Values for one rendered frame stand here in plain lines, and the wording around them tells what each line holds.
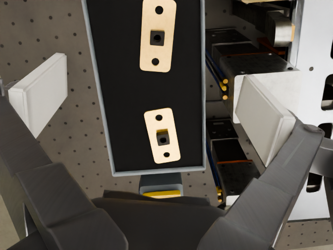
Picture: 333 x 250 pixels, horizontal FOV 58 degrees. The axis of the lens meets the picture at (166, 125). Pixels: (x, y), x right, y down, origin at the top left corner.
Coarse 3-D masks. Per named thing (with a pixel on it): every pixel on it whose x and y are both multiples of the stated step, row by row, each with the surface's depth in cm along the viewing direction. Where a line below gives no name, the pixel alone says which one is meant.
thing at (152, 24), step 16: (144, 0) 34; (160, 0) 34; (144, 16) 35; (160, 16) 35; (144, 32) 36; (160, 32) 35; (144, 48) 36; (160, 48) 36; (144, 64) 37; (160, 64) 37
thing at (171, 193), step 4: (144, 192) 48; (148, 192) 48; (152, 192) 48; (156, 192) 48; (160, 192) 47; (164, 192) 47; (168, 192) 47; (172, 192) 47; (176, 192) 47; (152, 196) 47; (156, 196) 47; (160, 196) 47; (164, 196) 47; (168, 196) 47; (172, 196) 47; (176, 196) 47
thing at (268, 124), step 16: (256, 80) 19; (240, 96) 21; (256, 96) 18; (272, 96) 17; (240, 112) 20; (256, 112) 17; (272, 112) 15; (288, 112) 15; (256, 128) 17; (272, 128) 15; (288, 128) 14; (256, 144) 17; (272, 144) 15
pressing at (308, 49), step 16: (304, 0) 50; (320, 0) 50; (304, 16) 51; (320, 16) 51; (304, 32) 52; (320, 32) 52; (288, 48) 53; (304, 48) 53; (320, 48) 53; (304, 64) 55; (320, 64) 55; (304, 80) 56; (320, 80) 56; (304, 96) 57; (320, 96) 58; (304, 112) 59; (320, 112) 59; (304, 192) 68; (320, 192) 68; (304, 208) 70; (320, 208) 70
